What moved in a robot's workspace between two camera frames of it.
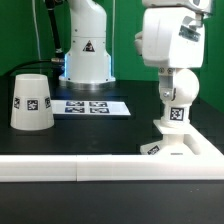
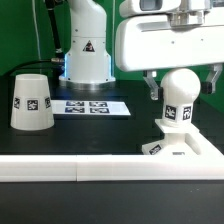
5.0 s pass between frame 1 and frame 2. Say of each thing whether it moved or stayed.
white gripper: moved
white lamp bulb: stayed
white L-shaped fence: stayed
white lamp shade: stayed
